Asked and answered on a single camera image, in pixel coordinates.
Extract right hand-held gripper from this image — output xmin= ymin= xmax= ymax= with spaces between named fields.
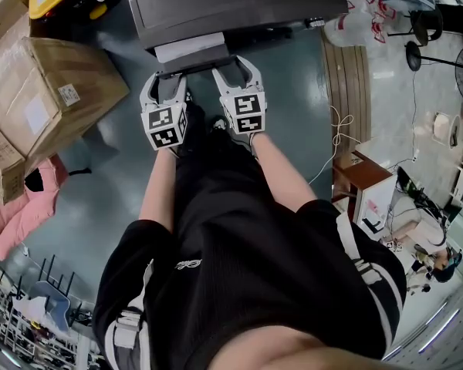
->
xmin=211 ymin=55 xmax=269 ymax=136

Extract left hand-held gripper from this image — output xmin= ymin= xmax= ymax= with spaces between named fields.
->
xmin=140 ymin=71 xmax=191 ymax=152

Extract person's left forearm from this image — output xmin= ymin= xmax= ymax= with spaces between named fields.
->
xmin=138 ymin=146 xmax=179 ymax=233

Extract person's right forearm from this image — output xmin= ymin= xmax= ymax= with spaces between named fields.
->
xmin=249 ymin=131 xmax=319 ymax=214

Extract person's right shoe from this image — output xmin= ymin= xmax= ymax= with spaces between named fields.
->
xmin=209 ymin=115 xmax=231 ymax=133

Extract person's black trousers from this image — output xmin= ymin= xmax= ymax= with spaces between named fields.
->
xmin=173 ymin=101 xmax=279 ymax=223

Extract brown slatted wooden pallet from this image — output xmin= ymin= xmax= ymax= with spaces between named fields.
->
xmin=319 ymin=27 xmax=372 ymax=158

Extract large cardboard box white label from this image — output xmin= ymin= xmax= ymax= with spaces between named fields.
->
xmin=0 ymin=36 xmax=132 ymax=169

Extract white red-printed plastic bags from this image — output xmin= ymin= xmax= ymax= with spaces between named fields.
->
xmin=323 ymin=0 xmax=399 ymax=49

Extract brown wooden stool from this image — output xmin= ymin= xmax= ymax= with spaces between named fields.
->
xmin=330 ymin=150 xmax=395 ymax=224

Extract small cardboard box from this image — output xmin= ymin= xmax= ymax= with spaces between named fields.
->
xmin=0 ymin=116 xmax=29 ymax=206

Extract black standing fan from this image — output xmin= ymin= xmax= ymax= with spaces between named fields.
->
xmin=404 ymin=39 xmax=463 ymax=104

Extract white table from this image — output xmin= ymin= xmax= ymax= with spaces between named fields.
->
xmin=352 ymin=173 xmax=400 ymax=243

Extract black chair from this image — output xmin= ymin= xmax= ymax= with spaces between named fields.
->
xmin=387 ymin=7 xmax=445 ymax=46

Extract person's black shirt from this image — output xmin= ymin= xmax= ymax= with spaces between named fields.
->
xmin=92 ymin=198 xmax=408 ymax=370

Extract white round basket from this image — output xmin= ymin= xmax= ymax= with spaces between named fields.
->
xmin=431 ymin=111 xmax=462 ymax=146

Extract blue chair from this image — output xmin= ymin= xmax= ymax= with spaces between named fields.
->
xmin=33 ymin=278 xmax=73 ymax=334

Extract white storage shelves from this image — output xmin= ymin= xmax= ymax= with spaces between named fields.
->
xmin=0 ymin=252 xmax=101 ymax=370

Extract person's face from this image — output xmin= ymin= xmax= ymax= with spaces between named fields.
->
xmin=206 ymin=324 xmax=387 ymax=370

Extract white cable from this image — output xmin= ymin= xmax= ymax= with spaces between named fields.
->
xmin=303 ymin=104 xmax=362 ymax=185

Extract white harness strap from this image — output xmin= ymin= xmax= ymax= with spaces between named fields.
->
xmin=335 ymin=214 xmax=384 ymax=285
xmin=103 ymin=260 xmax=156 ymax=370

